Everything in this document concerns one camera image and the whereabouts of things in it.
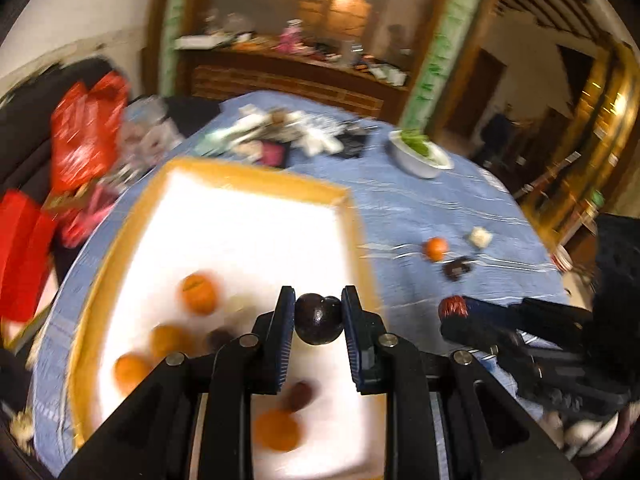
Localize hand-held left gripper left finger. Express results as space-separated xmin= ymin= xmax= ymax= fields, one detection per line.
xmin=57 ymin=285 xmax=296 ymax=480

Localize red date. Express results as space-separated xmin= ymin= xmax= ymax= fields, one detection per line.
xmin=286 ymin=381 xmax=318 ymax=413
xmin=438 ymin=296 xmax=468 ymax=321

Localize red box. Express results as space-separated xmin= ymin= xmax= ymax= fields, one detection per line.
xmin=0 ymin=190 xmax=57 ymax=322

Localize green paper banner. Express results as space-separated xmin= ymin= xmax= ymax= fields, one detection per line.
xmin=404 ymin=0 xmax=482 ymax=131

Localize red bags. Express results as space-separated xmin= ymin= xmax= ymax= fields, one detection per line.
xmin=0 ymin=57 xmax=221 ymax=281

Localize yellow cardboard tray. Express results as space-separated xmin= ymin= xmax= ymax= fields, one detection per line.
xmin=67 ymin=156 xmax=386 ymax=480

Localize black box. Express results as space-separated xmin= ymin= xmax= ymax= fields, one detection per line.
xmin=340 ymin=130 xmax=369 ymax=159

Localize wooden counter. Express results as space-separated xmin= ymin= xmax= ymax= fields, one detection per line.
xmin=175 ymin=35 xmax=412 ymax=117

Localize green leafy vegetables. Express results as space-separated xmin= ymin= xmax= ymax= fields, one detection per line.
xmin=400 ymin=130 xmax=434 ymax=157

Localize pink jar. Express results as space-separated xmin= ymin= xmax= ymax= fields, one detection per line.
xmin=280 ymin=20 xmax=304 ymax=54

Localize dark purple plum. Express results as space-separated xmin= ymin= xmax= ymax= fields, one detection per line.
xmin=206 ymin=327 xmax=238 ymax=353
xmin=443 ymin=257 xmax=474 ymax=281
xmin=294 ymin=292 xmax=346 ymax=346

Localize orange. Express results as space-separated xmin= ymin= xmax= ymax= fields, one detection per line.
xmin=181 ymin=271 xmax=222 ymax=316
xmin=254 ymin=409 xmax=303 ymax=453
xmin=425 ymin=237 xmax=449 ymax=263
xmin=150 ymin=325 xmax=193 ymax=363
xmin=114 ymin=354 xmax=153 ymax=396

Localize white cloth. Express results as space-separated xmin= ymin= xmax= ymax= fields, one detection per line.
xmin=300 ymin=125 xmax=343 ymax=156

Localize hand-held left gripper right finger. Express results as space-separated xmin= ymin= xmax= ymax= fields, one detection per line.
xmin=341 ymin=285 xmax=583 ymax=480

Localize white bowl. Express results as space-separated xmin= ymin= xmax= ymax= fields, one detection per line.
xmin=389 ymin=130 xmax=455 ymax=179

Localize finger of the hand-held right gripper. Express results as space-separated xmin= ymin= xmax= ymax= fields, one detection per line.
xmin=440 ymin=315 xmax=503 ymax=355
xmin=461 ymin=296 xmax=526 ymax=322

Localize pink plastic bag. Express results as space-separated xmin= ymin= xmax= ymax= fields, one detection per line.
xmin=60 ymin=185 xmax=122 ymax=249

